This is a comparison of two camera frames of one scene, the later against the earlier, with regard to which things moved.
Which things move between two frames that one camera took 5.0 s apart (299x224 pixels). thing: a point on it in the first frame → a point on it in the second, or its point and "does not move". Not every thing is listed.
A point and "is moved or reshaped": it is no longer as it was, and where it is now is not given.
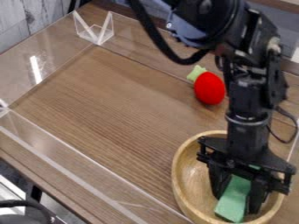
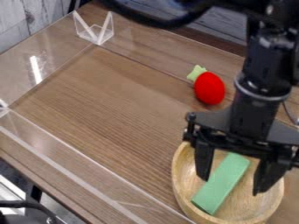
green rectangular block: [231, 204] is moved or reshaped
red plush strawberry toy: [210, 88] does not move
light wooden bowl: [191, 185] does not move
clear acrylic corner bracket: [96, 34] does not move
